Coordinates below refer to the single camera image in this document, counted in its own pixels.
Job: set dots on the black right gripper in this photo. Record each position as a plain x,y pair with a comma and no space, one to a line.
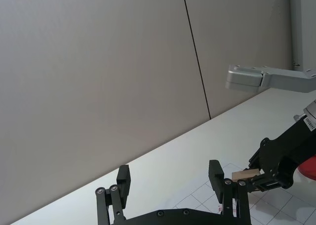
281,150

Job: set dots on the red round object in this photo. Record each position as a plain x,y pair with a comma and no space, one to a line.
309,167

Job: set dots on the small wooden block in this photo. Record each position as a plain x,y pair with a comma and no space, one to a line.
243,176

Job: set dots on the white gridded mat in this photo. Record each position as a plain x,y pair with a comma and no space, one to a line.
274,209

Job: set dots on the white upright panel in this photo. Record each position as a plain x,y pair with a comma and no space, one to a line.
306,24

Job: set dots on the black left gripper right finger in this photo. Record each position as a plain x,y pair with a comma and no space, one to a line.
217,178

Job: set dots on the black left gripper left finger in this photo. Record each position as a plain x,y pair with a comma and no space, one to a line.
123,183

